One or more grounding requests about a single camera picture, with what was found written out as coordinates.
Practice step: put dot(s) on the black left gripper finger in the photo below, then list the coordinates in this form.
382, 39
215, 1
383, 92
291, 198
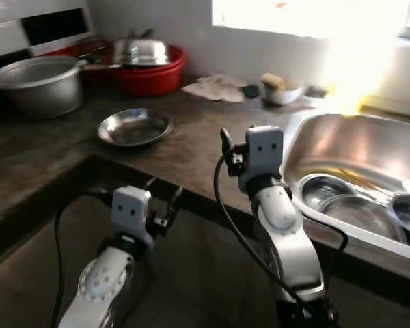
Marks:
149, 182
174, 199

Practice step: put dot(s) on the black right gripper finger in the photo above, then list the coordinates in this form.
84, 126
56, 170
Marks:
228, 142

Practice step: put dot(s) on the deep steel plate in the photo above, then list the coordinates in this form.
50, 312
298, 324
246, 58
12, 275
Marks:
135, 127

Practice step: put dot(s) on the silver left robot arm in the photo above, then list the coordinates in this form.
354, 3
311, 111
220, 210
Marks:
99, 283

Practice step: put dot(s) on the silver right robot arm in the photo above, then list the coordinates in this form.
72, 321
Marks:
277, 212

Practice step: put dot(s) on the green scouring pad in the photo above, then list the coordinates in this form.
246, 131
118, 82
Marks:
250, 91

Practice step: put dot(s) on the white dish cloth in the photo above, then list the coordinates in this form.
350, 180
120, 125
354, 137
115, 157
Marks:
213, 89

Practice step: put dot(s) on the white ceramic bowl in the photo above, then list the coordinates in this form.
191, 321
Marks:
283, 97

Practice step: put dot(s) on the yellow sponge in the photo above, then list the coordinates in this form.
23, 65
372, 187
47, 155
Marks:
273, 81

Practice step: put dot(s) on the small deep steel bowl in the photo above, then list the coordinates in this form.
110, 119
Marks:
324, 190

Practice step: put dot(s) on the red plastic basin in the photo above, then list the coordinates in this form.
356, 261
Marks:
150, 80

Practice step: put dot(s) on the small white soap dish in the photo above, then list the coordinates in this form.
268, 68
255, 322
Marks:
316, 91

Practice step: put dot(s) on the large steel mixing bowl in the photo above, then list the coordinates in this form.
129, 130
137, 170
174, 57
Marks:
141, 52

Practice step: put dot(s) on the shallow steel dish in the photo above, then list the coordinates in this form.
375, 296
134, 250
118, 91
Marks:
362, 215

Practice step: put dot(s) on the bright window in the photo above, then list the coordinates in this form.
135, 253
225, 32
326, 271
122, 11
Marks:
301, 15

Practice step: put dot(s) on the aluminium cooking pot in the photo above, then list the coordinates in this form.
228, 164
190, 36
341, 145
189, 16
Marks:
37, 87

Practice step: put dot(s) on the red dish rack basket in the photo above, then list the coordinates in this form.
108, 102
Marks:
75, 50

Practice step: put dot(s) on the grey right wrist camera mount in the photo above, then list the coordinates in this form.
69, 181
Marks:
263, 157

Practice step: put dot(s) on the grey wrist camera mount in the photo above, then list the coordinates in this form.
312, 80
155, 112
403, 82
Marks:
263, 157
131, 215

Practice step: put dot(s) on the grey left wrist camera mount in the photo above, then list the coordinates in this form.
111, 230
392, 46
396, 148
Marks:
131, 215

